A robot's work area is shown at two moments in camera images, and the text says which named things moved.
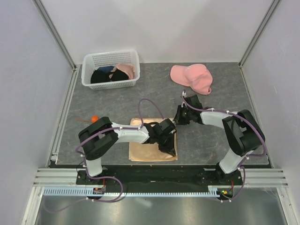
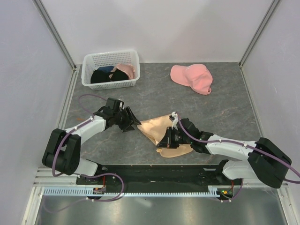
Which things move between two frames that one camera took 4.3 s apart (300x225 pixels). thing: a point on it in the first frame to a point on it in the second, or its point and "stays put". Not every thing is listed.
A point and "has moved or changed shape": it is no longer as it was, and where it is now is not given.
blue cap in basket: x=106 y=69 stays put
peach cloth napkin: x=149 y=152 has moved or changed shape
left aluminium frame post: x=46 y=17 stays put
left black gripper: x=169 y=149 to x=129 y=119
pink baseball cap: x=196 y=76 stays put
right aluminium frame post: x=272 y=9 stays put
